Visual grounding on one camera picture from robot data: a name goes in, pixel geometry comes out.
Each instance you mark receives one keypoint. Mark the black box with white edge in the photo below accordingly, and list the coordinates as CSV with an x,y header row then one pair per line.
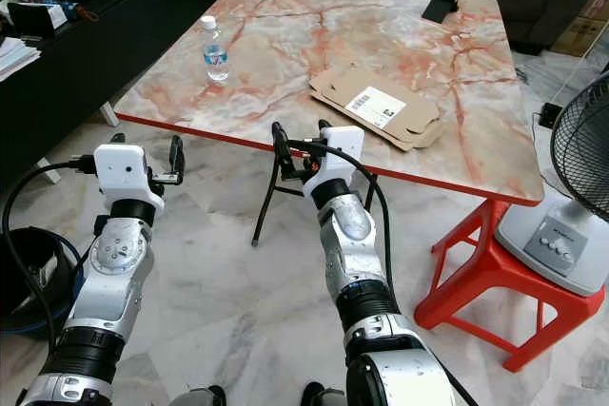
x,y
36,18

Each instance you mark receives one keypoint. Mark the brown cardboard carton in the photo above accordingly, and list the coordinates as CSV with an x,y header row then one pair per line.
x,y
582,35

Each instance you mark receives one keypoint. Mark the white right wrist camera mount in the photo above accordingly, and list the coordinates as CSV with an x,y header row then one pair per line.
x,y
338,161

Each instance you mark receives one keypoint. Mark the red plastic stool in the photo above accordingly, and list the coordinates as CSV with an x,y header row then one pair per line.
x,y
495,287

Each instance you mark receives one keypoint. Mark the stack of white papers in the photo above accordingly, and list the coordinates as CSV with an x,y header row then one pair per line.
x,y
16,56

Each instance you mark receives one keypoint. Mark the small black pouch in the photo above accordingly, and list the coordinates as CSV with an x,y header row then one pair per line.
x,y
442,7

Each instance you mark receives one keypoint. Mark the black power adapter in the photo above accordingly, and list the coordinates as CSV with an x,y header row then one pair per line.
x,y
550,115

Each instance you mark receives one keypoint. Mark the robot left leg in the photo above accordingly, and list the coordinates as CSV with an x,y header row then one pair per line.
x,y
205,396

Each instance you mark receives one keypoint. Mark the robot leg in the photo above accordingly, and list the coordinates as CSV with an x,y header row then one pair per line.
x,y
205,396
321,396

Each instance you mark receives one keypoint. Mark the low black cabinet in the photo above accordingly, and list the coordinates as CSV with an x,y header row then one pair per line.
x,y
124,35

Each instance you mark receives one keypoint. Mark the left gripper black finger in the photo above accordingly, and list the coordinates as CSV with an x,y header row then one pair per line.
x,y
177,154
116,139

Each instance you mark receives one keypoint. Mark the black round rubbish bin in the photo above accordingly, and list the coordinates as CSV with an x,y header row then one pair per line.
x,y
24,263

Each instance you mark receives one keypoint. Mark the flattened brown cardboard box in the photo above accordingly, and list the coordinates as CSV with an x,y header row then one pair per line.
x,y
376,106

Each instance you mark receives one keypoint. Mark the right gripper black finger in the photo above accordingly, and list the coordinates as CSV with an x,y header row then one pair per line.
x,y
282,147
324,126

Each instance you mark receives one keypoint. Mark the black metal table leg frame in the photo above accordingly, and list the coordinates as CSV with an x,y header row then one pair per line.
x,y
265,202

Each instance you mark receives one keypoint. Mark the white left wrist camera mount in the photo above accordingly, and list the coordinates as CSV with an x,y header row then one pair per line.
x,y
120,171

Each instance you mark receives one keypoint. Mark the robot right leg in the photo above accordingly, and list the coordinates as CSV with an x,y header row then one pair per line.
x,y
321,396

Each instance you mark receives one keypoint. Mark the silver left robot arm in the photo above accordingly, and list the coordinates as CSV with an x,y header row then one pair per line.
x,y
119,259

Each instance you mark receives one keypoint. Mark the clear plastic water bottle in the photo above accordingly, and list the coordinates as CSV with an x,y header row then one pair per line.
x,y
216,54

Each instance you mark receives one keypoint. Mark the white standing fan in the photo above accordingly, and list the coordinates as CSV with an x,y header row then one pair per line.
x,y
557,235

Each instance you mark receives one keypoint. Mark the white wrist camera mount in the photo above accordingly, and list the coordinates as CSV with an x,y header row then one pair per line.
x,y
120,171
338,161

